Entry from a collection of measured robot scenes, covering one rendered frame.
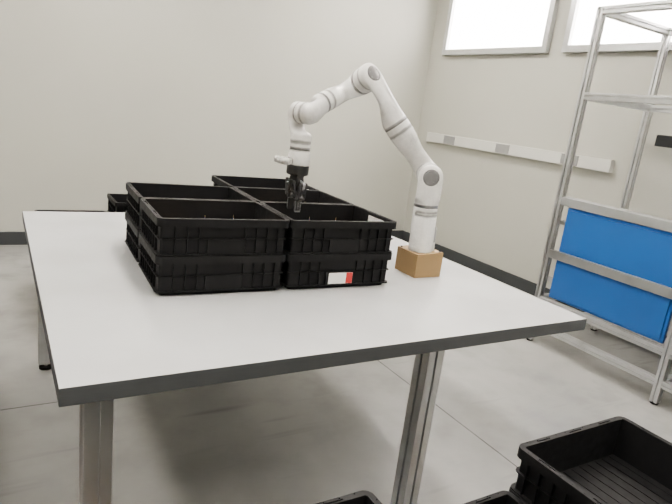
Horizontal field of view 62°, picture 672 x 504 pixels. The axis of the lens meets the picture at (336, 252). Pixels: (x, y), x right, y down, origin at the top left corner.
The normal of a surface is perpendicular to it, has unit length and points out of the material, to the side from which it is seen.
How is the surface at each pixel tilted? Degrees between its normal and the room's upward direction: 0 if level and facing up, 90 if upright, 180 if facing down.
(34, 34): 90
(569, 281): 90
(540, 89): 90
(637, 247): 90
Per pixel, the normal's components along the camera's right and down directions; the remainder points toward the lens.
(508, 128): -0.86, 0.02
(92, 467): 0.50, 0.27
